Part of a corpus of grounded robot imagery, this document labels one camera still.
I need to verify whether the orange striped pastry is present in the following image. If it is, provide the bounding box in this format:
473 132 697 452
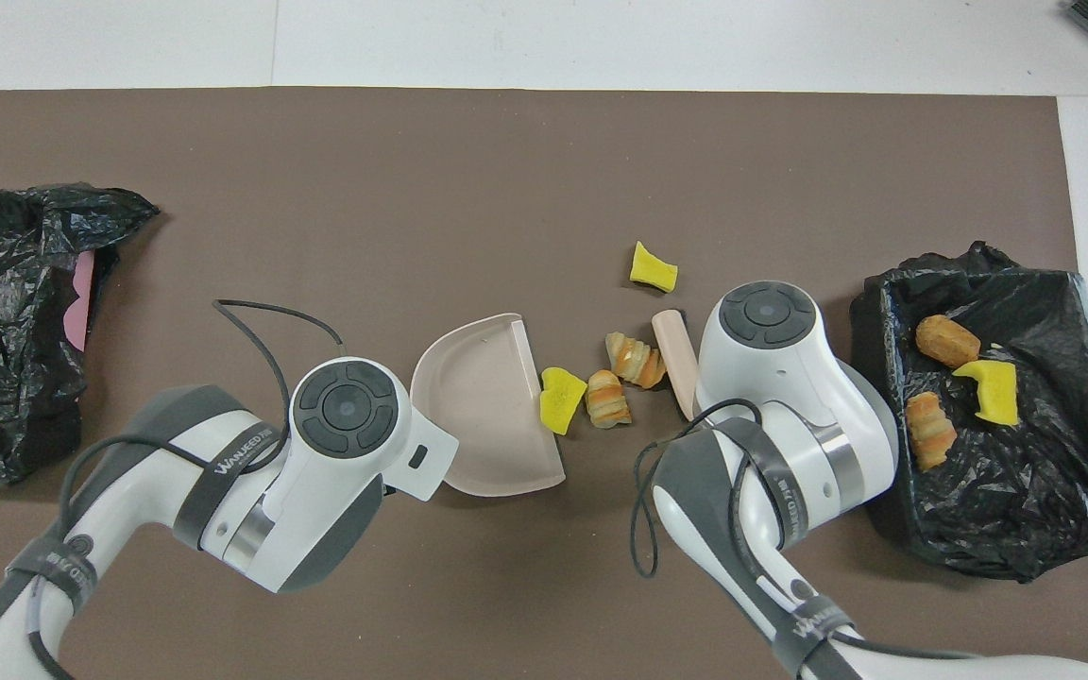
904 392 959 472

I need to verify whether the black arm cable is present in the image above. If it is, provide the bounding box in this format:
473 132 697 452
632 399 762 579
25 299 349 680

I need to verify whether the black trash bag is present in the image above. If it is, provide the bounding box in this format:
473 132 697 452
848 241 1088 584
0 182 161 488

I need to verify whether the brown fried nugget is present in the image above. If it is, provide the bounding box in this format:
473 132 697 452
915 314 982 371

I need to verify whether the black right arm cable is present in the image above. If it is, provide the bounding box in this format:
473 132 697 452
632 399 762 579

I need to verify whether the beige plastic dustpan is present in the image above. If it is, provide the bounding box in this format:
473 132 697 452
410 313 567 498

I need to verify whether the brown table mat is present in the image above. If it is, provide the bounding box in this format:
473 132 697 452
0 87 1088 680

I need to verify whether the yellow sponge piece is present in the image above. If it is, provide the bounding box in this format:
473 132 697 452
539 367 588 436
629 241 680 293
952 359 1020 427

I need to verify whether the striped croissant with pale end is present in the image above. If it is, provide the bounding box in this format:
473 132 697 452
605 331 668 390

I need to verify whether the small striped croissant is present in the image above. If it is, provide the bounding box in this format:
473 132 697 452
585 369 633 431

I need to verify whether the pink bin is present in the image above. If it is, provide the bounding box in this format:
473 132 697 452
70 250 96 352

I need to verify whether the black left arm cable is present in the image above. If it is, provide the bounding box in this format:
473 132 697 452
25 299 349 680

